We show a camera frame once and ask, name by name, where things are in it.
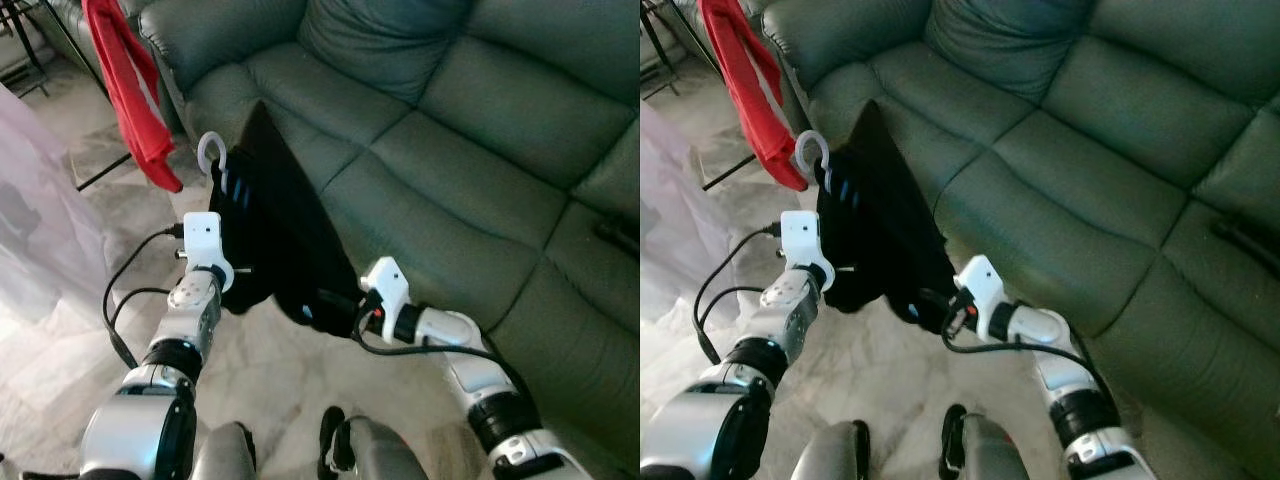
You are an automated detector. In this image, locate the black garment with blue marks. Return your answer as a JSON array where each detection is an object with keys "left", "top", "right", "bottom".
[
  {"left": 813, "top": 100, "right": 961, "bottom": 329},
  {"left": 206, "top": 100, "right": 365, "bottom": 331}
]

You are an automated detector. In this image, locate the white clothes hanger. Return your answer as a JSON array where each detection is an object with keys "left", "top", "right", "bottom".
[
  {"left": 794, "top": 129, "right": 832, "bottom": 181},
  {"left": 196, "top": 131, "right": 231, "bottom": 183}
]

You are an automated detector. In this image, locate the red garment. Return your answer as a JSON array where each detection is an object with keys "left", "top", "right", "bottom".
[
  {"left": 80, "top": 0, "right": 186, "bottom": 195},
  {"left": 697, "top": 0, "right": 811, "bottom": 194}
]

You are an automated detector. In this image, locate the silver robot right leg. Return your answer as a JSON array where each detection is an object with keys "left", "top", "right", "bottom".
[
  {"left": 316, "top": 405, "right": 433, "bottom": 480},
  {"left": 936, "top": 403, "right": 1036, "bottom": 480}
]

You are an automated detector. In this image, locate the silver robot leg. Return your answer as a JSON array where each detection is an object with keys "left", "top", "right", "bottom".
[
  {"left": 788, "top": 420, "right": 873, "bottom": 480},
  {"left": 188, "top": 420, "right": 259, "bottom": 480},
  {"left": 316, "top": 405, "right": 433, "bottom": 480},
  {"left": 936, "top": 403, "right": 1036, "bottom": 480}
]

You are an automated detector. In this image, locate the silver robot left leg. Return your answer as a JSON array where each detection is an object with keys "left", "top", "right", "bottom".
[
  {"left": 188, "top": 420, "right": 259, "bottom": 480},
  {"left": 788, "top": 420, "right": 873, "bottom": 480}
]

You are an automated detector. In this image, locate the dark green leather sofa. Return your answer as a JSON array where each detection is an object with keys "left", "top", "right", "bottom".
[
  {"left": 665, "top": 0, "right": 1280, "bottom": 480},
  {"left": 45, "top": 0, "right": 641, "bottom": 476}
]

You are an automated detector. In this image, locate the black clothes rack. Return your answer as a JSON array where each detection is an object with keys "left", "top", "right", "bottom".
[
  {"left": 0, "top": 0, "right": 136, "bottom": 193},
  {"left": 640, "top": 0, "right": 761, "bottom": 193}
]

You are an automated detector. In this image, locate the white hanging garment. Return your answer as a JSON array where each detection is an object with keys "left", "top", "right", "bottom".
[
  {"left": 640, "top": 98, "right": 739, "bottom": 326},
  {"left": 0, "top": 83, "right": 113, "bottom": 336}
]

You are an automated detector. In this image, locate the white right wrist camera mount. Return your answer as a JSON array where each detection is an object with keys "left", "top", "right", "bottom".
[
  {"left": 953, "top": 254, "right": 1008, "bottom": 315},
  {"left": 359, "top": 256, "right": 412, "bottom": 317}
]

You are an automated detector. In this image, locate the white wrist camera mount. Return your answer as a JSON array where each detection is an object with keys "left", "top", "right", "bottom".
[
  {"left": 359, "top": 256, "right": 412, "bottom": 317},
  {"left": 181, "top": 211, "right": 237, "bottom": 294},
  {"left": 779, "top": 209, "right": 837, "bottom": 294},
  {"left": 953, "top": 254, "right": 1008, "bottom": 315}
]

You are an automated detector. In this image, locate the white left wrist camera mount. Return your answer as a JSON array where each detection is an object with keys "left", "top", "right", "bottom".
[
  {"left": 181, "top": 211, "right": 237, "bottom": 294},
  {"left": 779, "top": 209, "right": 837, "bottom": 294}
]

